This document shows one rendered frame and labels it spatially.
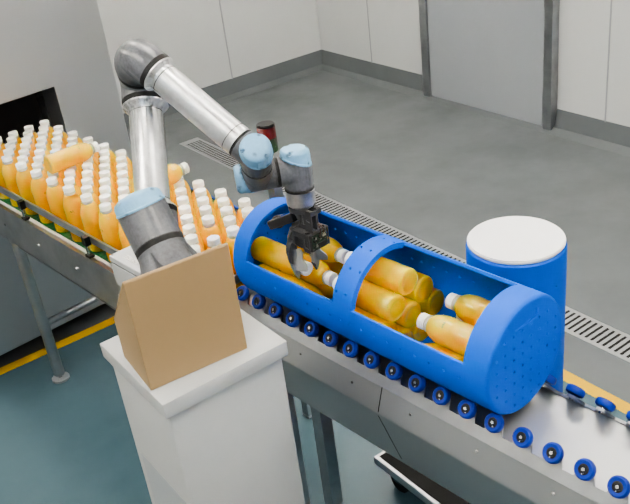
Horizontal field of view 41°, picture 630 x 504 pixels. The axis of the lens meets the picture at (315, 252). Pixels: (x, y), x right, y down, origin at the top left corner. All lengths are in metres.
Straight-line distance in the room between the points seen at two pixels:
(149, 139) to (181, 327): 0.53
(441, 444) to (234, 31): 5.60
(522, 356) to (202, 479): 0.77
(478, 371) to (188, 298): 0.63
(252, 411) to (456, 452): 0.48
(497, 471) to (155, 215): 0.95
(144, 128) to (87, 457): 1.79
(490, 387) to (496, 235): 0.76
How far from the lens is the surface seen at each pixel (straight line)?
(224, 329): 1.88
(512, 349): 1.87
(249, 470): 2.07
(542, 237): 2.51
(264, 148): 1.95
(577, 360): 3.77
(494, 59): 6.20
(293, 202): 2.13
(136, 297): 1.75
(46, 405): 3.96
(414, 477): 3.00
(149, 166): 2.11
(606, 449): 1.97
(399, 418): 2.14
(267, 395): 1.99
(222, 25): 7.22
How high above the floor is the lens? 2.24
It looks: 29 degrees down
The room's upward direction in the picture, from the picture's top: 8 degrees counter-clockwise
